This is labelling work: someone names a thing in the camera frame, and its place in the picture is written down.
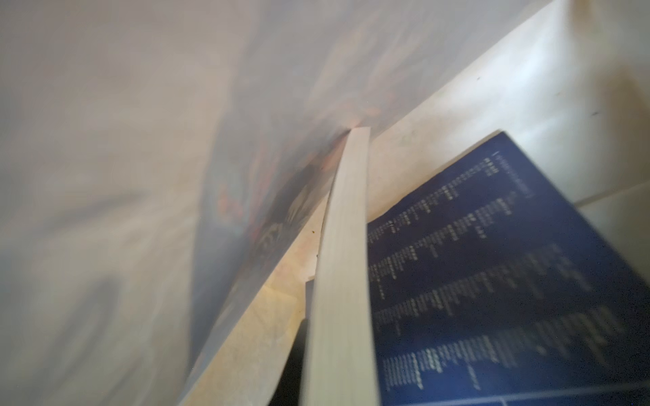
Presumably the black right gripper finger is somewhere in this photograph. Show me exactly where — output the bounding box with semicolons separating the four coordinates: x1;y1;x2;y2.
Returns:
268;319;308;406

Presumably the navy thin Chinese book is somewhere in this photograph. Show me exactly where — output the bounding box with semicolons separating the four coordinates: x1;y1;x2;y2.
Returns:
365;131;649;405

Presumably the cream canvas tote bag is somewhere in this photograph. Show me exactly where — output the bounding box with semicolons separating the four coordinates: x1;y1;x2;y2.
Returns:
1;1;649;405

